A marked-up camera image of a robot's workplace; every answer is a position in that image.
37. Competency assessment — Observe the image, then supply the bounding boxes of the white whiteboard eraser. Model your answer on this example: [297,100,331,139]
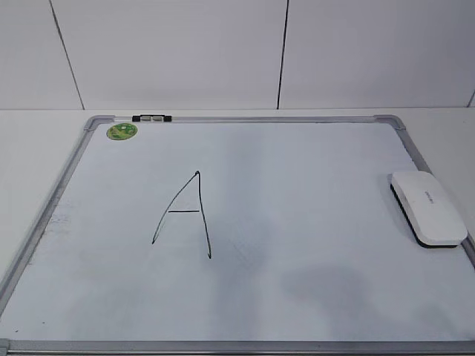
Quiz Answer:
[388,171,468,248]

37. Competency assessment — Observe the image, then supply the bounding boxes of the green round magnet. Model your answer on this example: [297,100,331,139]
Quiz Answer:
[106,122,138,141]

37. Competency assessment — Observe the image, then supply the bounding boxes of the whiteboard with aluminium frame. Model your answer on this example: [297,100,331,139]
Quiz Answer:
[1,115,474,355]

